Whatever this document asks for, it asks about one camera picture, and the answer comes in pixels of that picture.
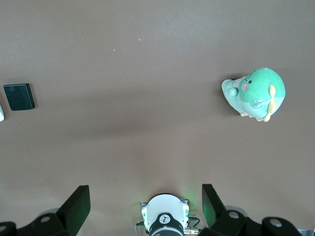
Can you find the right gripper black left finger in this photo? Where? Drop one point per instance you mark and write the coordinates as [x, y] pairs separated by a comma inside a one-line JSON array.
[[73, 211]]

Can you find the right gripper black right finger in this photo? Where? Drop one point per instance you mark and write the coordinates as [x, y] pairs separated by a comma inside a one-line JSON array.
[[212, 206]]

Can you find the white computer mouse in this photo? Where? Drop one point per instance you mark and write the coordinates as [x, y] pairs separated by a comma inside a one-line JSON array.
[[1, 113]]

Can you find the small black box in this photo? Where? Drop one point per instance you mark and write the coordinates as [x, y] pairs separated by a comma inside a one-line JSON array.
[[19, 97]]

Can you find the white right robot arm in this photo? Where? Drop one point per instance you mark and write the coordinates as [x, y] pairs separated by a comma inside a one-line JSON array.
[[163, 206]]

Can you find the green dinosaur plush toy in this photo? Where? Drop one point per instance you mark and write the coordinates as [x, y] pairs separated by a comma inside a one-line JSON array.
[[258, 91]]

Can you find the brown table cover mat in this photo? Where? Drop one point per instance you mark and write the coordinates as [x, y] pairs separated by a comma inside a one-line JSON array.
[[147, 98]]

